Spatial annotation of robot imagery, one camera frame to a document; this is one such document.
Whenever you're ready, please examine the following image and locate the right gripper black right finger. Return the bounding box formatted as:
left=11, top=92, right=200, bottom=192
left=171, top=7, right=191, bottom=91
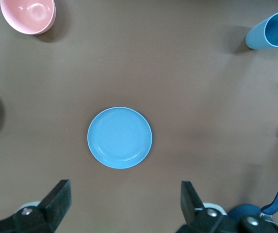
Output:
left=176, top=181, right=278, bottom=233

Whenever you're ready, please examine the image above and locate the blue cup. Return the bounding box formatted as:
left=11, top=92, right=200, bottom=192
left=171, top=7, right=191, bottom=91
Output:
left=245, top=11, right=278, bottom=50

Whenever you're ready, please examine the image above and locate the blue plate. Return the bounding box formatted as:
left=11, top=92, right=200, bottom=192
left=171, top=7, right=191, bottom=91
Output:
left=87, top=106, right=153, bottom=169

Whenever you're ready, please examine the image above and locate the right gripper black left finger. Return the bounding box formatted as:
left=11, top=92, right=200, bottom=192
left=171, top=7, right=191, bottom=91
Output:
left=0, top=179, right=72, bottom=233

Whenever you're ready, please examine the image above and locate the pink bowl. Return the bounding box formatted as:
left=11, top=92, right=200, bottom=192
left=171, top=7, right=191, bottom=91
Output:
left=0, top=0, right=57, bottom=35

